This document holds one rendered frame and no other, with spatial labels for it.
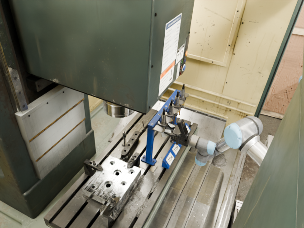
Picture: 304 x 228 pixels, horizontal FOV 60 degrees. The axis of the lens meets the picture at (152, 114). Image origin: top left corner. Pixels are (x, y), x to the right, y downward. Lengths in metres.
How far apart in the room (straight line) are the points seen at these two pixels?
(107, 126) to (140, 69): 1.65
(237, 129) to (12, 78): 1.06
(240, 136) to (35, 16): 1.03
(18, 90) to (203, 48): 1.33
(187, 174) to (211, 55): 0.91
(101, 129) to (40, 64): 1.36
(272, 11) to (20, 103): 1.58
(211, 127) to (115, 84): 1.39
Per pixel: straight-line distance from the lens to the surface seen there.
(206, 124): 2.32
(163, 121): 1.59
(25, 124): 1.48
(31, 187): 1.81
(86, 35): 1.05
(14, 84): 1.37
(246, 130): 1.32
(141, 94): 1.02
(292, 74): 3.86
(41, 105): 1.52
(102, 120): 2.65
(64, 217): 1.61
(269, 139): 1.89
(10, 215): 2.07
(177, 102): 1.76
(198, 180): 1.98
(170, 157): 1.81
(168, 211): 1.77
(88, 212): 1.60
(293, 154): 0.44
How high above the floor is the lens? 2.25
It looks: 38 degrees down
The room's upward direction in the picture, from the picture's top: 4 degrees clockwise
